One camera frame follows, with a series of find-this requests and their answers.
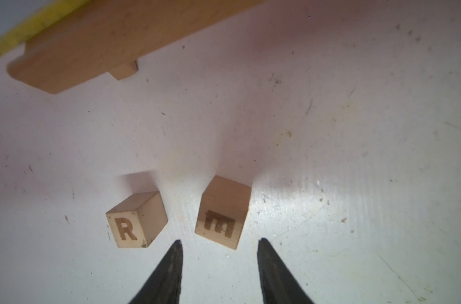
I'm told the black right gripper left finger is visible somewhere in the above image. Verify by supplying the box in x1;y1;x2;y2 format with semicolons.
130;240;183;304

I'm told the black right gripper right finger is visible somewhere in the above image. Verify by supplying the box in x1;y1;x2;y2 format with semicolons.
257;238;314;304

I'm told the wooden block letter R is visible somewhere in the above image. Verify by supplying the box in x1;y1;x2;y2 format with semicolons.
106;191;168;248

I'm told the wooden block letter E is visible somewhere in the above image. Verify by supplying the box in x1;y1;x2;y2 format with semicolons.
195;176;252;250

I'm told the wooden whiteboard stand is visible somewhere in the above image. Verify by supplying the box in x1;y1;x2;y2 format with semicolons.
7;1;259;94

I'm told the whiteboard with yellow rim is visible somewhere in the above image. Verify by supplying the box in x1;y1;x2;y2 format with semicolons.
0;0;89;57

